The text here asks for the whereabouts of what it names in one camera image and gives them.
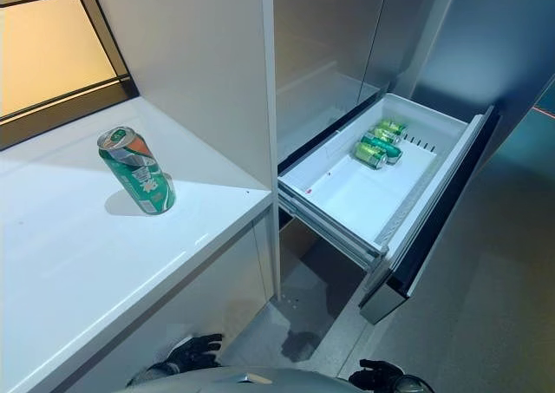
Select silver robot torso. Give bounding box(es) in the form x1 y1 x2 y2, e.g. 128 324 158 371
125 364 417 393

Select green Sprite can upright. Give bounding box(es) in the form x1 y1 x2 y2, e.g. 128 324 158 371
96 126 177 216

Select white fridge drawer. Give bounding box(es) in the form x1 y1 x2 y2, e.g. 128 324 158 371
277 91 500 324

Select white tall cabinet panel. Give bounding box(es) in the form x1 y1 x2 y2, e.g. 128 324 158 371
88 0 281 298

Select black framed window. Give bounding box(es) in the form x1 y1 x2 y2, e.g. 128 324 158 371
0 0 140 139

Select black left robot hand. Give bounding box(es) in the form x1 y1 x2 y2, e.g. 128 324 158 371
160 333 224 373

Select green drink can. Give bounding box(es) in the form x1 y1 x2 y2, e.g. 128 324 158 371
354 141 389 170
361 133 404 165
368 120 409 145

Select silver fridge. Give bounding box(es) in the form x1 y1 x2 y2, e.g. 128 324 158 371
272 0 555 220

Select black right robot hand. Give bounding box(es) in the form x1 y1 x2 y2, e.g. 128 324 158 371
348 358 407 392

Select white counter cabinet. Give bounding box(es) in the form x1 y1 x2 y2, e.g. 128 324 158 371
0 95 278 393

